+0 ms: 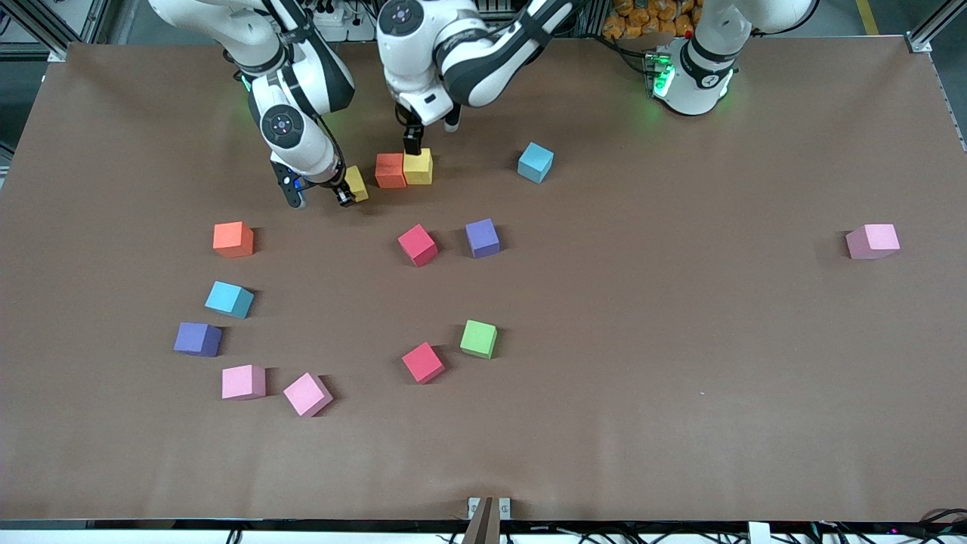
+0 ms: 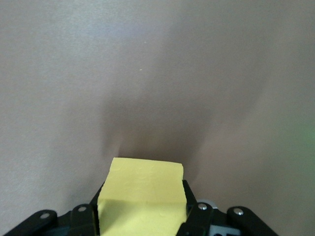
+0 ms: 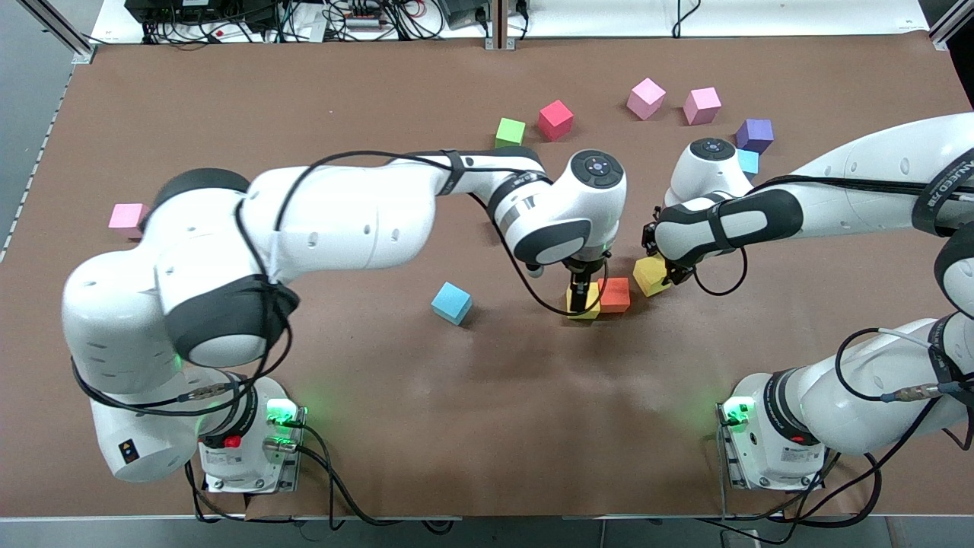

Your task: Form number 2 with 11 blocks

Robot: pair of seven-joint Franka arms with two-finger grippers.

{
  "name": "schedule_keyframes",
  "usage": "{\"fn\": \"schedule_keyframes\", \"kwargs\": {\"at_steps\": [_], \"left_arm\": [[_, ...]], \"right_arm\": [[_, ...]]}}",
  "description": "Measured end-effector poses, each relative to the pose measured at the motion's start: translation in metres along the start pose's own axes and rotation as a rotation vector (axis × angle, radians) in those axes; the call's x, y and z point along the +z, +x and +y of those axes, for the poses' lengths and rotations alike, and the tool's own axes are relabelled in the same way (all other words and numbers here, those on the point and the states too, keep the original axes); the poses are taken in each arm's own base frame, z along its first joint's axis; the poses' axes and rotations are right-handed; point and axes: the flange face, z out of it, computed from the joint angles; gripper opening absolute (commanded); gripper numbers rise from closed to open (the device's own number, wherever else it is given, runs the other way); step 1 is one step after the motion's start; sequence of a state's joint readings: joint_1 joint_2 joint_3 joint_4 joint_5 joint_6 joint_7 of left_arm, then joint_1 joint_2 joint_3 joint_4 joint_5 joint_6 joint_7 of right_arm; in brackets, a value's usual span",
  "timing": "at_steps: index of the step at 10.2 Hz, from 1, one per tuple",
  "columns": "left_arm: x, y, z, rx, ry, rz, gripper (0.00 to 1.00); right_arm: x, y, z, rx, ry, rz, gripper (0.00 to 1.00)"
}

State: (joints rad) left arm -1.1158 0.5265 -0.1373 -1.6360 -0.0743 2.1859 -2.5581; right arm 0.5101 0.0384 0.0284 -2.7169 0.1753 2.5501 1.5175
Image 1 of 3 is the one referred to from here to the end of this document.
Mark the pink foam cube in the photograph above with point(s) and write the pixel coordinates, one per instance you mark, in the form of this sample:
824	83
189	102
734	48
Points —
243	381
872	242
307	394

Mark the white power strip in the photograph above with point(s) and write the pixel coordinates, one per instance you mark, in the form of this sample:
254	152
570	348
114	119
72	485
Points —
336	16

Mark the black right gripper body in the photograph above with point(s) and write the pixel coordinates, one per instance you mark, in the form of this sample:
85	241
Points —
337	185

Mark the yellow foam cube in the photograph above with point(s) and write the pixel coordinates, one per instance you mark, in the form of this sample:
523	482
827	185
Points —
357	183
419	170

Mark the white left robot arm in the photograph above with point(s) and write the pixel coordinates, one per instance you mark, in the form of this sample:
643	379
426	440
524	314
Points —
408	68

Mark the bag of orange fruits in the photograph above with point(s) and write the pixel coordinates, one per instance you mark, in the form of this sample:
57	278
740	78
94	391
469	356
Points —
642	19

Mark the aluminium frame profile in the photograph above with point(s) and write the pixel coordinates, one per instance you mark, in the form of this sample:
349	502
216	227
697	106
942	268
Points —
38	51
920	43

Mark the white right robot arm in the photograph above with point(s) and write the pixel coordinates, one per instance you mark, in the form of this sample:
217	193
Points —
302	155

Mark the red foam cube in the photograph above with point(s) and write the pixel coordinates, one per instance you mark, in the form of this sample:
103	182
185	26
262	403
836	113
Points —
423	363
418	245

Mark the green foam cube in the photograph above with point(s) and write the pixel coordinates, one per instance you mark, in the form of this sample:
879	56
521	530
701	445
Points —
478	338

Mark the purple foam cube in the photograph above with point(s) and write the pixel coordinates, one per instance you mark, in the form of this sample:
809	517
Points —
198	339
482	238

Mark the brown paper table cover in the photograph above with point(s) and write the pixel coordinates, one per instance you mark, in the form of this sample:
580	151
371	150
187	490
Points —
680	415

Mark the small metal bracket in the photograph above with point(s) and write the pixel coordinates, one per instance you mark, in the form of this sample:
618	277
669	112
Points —
474	508

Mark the small white box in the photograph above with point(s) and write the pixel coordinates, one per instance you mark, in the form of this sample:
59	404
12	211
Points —
758	533

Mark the orange foam cube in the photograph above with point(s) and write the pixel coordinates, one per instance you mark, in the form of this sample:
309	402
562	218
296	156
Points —
233	239
390	171

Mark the blue foam cube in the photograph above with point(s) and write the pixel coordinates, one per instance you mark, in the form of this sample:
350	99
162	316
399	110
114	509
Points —
536	162
229	299

